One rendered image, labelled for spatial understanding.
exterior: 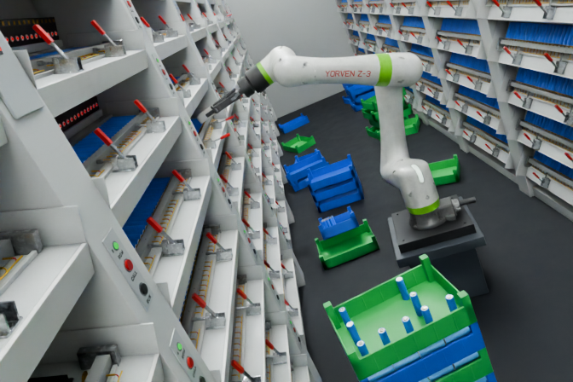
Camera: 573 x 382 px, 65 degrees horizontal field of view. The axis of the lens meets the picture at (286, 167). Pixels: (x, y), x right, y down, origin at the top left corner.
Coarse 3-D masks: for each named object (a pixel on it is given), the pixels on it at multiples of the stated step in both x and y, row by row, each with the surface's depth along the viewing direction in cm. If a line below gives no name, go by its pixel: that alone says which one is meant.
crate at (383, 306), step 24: (384, 288) 118; (408, 288) 120; (432, 288) 116; (336, 312) 117; (360, 312) 119; (384, 312) 116; (408, 312) 112; (432, 312) 109; (456, 312) 100; (360, 336) 111; (408, 336) 99; (432, 336) 101; (360, 360) 98; (384, 360) 100
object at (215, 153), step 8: (200, 112) 192; (224, 112) 193; (224, 128) 182; (208, 136) 167; (216, 136) 167; (216, 144) 157; (208, 152) 136; (216, 152) 149; (216, 160) 145; (216, 168) 143
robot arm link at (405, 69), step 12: (384, 60) 155; (396, 60) 156; (408, 60) 156; (384, 72) 155; (396, 72) 156; (408, 72) 156; (420, 72) 159; (384, 84) 159; (396, 84) 160; (408, 84) 160
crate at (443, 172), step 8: (448, 160) 271; (456, 160) 268; (432, 168) 277; (440, 168) 275; (448, 168) 272; (456, 168) 258; (432, 176) 272; (440, 176) 268; (448, 176) 255; (456, 176) 253; (440, 184) 259
